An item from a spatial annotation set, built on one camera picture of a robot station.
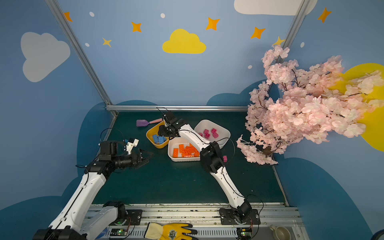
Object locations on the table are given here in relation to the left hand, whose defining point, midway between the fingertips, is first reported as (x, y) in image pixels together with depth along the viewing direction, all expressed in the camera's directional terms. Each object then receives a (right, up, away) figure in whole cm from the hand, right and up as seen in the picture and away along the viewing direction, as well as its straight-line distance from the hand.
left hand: (150, 157), depth 75 cm
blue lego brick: (-5, +7, +29) cm, 30 cm away
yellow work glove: (+11, -34, -6) cm, 36 cm away
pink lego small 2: (+37, +13, +34) cm, 51 cm away
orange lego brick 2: (+14, +1, +26) cm, 30 cm away
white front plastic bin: (+8, +5, +26) cm, 28 cm away
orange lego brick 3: (+19, +1, +21) cm, 29 cm away
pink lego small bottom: (+31, +12, +33) cm, 47 cm away
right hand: (+1, +12, +22) cm, 25 cm away
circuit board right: (+47, -37, -3) cm, 59 cm away
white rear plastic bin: (+44, +11, +30) cm, 54 cm away
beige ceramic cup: (+63, -35, -5) cm, 73 cm away
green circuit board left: (-14, -36, -4) cm, 39 cm away
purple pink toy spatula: (-17, +19, +40) cm, 47 cm away
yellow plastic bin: (-7, +13, +32) cm, 35 cm away
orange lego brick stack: (+17, -3, +21) cm, 27 cm away
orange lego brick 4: (+24, -2, +23) cm, 33 cm away
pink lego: (+38, +10, +33) cm, 51 cm away
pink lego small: (+25, +12, -5) cm, 28 cm away
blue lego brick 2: (0, +7, +27) cm, 27 cm away
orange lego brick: (+10, -2, +24) cm, 26 cm away
